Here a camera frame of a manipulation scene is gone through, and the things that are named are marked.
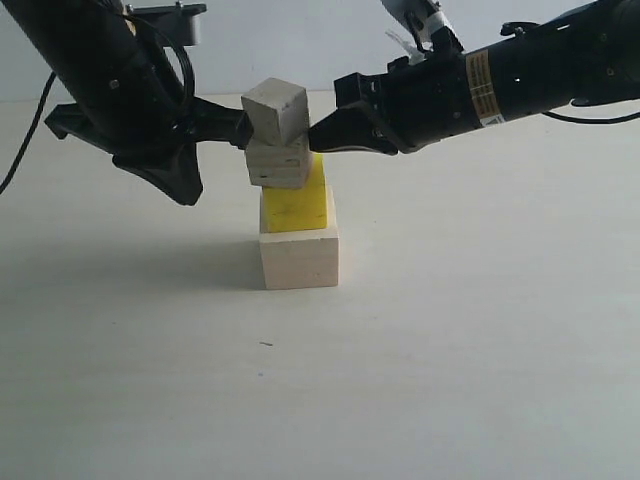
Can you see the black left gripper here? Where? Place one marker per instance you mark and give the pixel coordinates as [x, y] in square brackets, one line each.
[148, 120]

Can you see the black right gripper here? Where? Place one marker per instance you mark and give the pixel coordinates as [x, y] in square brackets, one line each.
[400, 111]

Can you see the small pale wooden cube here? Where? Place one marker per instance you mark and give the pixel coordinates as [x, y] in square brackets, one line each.
[278, 111]

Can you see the medium layered plywood cube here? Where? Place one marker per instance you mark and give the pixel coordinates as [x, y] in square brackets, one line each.
[279, 166]

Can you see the yellow cube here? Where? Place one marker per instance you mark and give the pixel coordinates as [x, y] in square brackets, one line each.
[291, 210]

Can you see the large pale wooden cube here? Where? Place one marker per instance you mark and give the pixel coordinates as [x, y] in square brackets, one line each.
[301, 259]

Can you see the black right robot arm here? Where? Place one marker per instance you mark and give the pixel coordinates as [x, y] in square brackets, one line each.
[586, 57]

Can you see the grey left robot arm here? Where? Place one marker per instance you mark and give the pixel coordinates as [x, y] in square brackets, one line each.
[94, 33]

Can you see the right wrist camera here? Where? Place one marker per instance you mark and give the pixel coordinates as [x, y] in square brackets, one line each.
[431, 31]

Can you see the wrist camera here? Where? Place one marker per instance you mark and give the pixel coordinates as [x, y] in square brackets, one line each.
[179, 21]
[431, 31]

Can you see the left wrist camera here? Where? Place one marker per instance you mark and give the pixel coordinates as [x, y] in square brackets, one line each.
[179, 21]

